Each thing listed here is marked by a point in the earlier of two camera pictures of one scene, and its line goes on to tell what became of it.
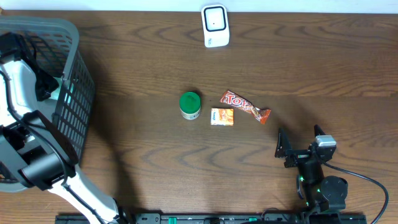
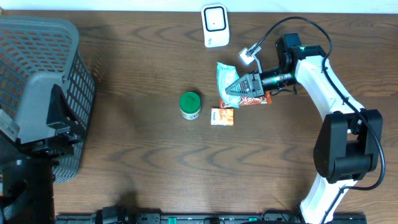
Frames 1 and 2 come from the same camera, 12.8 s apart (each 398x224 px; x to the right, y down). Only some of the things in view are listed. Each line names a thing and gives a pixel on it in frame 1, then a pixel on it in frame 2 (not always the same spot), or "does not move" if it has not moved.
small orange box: (224, 117) does not move
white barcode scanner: (216, 25) does not move
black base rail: (163, 218) does not move
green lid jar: (189, 105) does not move
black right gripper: (284, 149) → (254, 83)
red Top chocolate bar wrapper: (232, 98) → (247, 101)
